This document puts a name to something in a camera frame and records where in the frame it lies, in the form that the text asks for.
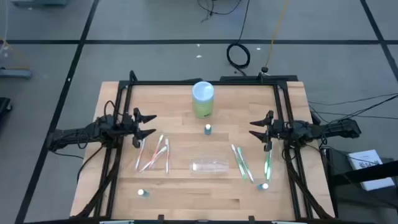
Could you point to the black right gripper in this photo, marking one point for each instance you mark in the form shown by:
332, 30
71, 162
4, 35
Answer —
276, 127

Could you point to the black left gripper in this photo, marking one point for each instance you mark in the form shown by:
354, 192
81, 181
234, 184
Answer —
129, 124

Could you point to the orange toothbrush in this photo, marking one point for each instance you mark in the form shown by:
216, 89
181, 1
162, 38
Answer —
140, 154
156, 151
155, 158
167, 158

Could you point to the green toothbrush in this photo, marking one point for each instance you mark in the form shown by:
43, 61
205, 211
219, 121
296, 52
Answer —
237, 160
269, 168
266, 163
245, 165

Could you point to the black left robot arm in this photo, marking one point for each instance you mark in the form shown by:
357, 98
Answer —
93, 129

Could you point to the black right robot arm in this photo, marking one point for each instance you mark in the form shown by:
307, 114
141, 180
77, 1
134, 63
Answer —
326, 129

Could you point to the small black puck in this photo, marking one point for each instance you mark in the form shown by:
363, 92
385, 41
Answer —
264, 69

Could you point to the green disinfecting wipes canister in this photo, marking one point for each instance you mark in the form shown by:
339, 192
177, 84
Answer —
203, 102

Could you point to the clear acrylic organizer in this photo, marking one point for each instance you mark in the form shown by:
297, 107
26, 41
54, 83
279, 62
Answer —
199, 166

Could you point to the white strip fixture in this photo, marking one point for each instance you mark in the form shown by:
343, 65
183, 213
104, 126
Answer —
116, 222
287, 222

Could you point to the black side cart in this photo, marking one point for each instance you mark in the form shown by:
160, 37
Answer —
357, 177

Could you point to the white printed box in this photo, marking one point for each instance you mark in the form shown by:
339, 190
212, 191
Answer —
367, 174

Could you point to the grey flat base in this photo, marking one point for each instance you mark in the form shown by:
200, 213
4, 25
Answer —
15, 73

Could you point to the black caster object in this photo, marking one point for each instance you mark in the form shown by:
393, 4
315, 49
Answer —
3, 107

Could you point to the black aluminium table frame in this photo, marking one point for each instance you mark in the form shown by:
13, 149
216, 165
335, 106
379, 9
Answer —
202, 83

